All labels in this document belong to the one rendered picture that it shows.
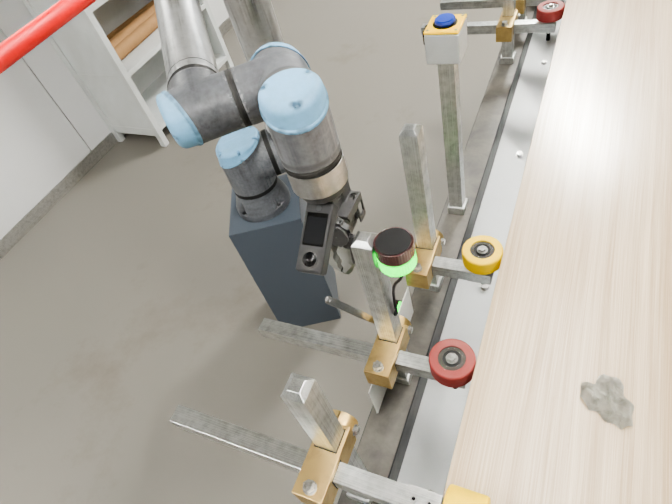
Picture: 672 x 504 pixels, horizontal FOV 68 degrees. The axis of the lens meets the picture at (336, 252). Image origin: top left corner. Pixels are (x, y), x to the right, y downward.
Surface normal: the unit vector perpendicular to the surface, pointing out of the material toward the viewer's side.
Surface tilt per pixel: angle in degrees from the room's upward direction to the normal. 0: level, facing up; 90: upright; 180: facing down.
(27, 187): 90
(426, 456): 0
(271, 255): 90
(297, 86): 5
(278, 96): 5
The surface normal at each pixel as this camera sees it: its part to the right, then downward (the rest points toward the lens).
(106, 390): -0.22, -0.64
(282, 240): 0.10, 0.73
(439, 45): -0.37, 0.75
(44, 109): 0.89, 0.17
